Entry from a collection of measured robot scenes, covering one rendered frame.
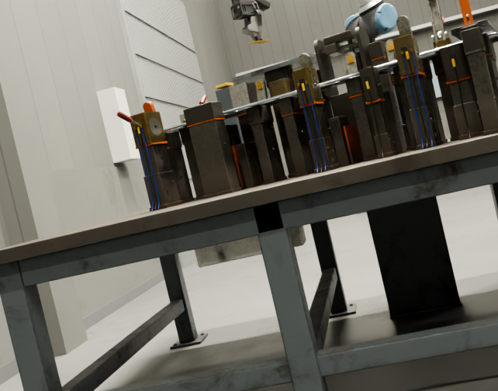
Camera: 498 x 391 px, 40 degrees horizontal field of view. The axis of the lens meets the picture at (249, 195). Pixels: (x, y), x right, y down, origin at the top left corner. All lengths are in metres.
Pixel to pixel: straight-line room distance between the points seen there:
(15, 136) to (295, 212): 2.54
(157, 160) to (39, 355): 0.85
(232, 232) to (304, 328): 0.32
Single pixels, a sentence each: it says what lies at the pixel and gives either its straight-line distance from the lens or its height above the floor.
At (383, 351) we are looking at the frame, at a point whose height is 0.21.
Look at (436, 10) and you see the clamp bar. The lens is 2.55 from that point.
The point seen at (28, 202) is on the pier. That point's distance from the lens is 4.04.
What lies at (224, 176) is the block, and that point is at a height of 0.76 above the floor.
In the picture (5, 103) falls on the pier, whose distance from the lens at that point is 4.10.
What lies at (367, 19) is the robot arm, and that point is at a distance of 3.01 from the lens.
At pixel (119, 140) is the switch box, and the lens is 5.88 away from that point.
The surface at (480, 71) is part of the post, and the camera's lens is 1.95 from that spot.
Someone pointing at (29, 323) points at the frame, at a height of 0.48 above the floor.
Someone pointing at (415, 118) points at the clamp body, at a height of 0.80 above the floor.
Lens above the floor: 0.73
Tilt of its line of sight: 1 degrees down
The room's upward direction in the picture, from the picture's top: 13 degrees counter-clockwise
